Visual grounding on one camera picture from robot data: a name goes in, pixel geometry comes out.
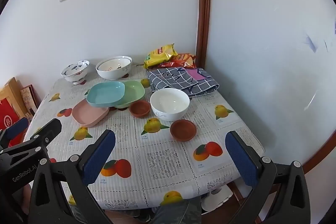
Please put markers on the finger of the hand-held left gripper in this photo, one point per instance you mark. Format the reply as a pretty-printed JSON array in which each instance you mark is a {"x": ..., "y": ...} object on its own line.
[
  {"x": 17, "y": 127},
  {"x": 50, "y": 129}
]

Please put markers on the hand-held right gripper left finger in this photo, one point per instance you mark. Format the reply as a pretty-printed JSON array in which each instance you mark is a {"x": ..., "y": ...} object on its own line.
[{"x": 99, "y": 158}]

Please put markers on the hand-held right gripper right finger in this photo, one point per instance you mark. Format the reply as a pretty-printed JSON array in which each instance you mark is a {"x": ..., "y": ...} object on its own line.
[{"x": 241, "y": 158}]

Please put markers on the pink square plate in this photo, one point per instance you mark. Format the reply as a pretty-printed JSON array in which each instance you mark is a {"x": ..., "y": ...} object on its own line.
[{"x": 89, "y": 116}]

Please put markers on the small brown clay dish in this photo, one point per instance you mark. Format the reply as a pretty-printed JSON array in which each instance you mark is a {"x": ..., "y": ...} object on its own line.
[
  {"x": 183, "y": 130},
  {"x": 140, "y": 108}
]

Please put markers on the blue square plate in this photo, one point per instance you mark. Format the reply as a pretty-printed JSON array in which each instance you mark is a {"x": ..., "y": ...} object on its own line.
[{"x": 105, "y": 94}]

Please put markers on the green square plate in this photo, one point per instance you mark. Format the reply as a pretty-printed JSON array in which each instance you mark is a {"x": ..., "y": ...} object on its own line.
[{"x": 134, "y": 92}]

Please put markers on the plain white bowl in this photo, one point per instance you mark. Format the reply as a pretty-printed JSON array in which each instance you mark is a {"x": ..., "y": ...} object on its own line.
[{"x": 169, "y": 102}]

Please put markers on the large white stacked bowls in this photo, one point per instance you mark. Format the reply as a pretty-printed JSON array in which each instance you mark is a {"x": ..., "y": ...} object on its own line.
[{"x": 113, "y": 75}]

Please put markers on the red paper bag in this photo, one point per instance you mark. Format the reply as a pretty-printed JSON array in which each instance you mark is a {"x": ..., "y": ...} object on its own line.
[{"x": 8, "y": 113}]

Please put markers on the patterned gift box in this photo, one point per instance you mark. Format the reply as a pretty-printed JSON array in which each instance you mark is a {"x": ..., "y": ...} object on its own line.
[{"x": 29, "y": 98}]

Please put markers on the brown cardboard boxes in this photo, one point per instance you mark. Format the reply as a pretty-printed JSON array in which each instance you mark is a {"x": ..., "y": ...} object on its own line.
[{"x": 11, "y": 87}]

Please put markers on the white plastic stool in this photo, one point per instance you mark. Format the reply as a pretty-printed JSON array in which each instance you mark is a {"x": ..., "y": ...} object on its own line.
[{"x": 216, "y": 199}]

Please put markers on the fruit print tablecloth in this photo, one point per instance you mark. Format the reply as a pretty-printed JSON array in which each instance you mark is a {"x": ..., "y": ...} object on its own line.
[{"x": 157, "y": 161}]

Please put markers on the blue patterned footed bowl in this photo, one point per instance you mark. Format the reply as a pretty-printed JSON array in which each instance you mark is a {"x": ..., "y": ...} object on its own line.
[{"x": 76, "y": 74}]

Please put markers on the brown wooden baseboard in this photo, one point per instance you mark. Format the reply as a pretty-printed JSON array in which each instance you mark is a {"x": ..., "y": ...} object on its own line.
[{"x": 319, "y": 155}]

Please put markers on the person's camouflage trouser leg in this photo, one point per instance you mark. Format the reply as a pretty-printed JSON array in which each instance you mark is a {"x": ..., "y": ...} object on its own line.
[{"x": 176, "y": 213}]

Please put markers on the white bowl with orange print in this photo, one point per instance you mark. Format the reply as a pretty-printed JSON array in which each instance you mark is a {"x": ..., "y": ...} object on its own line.
[{"x": 110, "y": 65}]

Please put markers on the grey checked cloth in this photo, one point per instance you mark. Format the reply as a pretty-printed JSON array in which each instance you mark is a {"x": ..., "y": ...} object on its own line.
[{"x": 178, "y": 79}]

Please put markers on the red chip bag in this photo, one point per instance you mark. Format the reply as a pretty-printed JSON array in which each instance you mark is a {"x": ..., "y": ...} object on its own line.
[{"x": 182, "y": 58}]

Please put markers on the yellow chip bag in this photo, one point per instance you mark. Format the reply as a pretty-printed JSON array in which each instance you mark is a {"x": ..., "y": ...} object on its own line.
[{"x": 160, "y": 54}]

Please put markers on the brown wooden door frame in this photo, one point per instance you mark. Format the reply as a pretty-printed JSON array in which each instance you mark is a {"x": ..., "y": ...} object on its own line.
[{"x": 204, "y": 3}]

